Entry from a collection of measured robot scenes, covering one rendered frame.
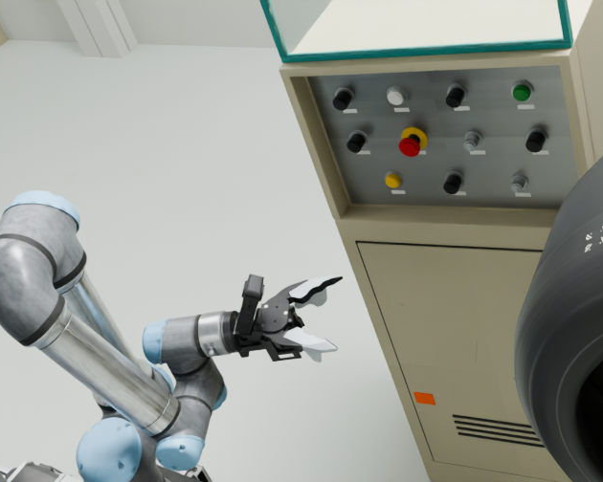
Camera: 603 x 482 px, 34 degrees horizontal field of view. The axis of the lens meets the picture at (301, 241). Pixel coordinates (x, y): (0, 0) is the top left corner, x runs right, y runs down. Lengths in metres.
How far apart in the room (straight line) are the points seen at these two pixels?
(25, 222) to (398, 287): 0.89
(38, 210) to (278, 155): 2.58
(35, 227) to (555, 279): 0.83
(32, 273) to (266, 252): 2.14
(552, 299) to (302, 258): 2.47
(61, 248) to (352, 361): 1.61
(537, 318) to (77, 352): 0.75
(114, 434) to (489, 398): 0.93
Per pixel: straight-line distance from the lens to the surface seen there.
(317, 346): 1.58
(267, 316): 1.64
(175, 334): 1.69
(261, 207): 3.86
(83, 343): 1.58
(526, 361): 1.17
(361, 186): 2.06
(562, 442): 1.24
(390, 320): 2.24
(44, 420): 3.43
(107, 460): 1.75
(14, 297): 1.53
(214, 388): 1.76
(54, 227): 1.61
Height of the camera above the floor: 2.11
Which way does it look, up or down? 36 degrees down
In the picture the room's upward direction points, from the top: 22 degrees counter-clockwise
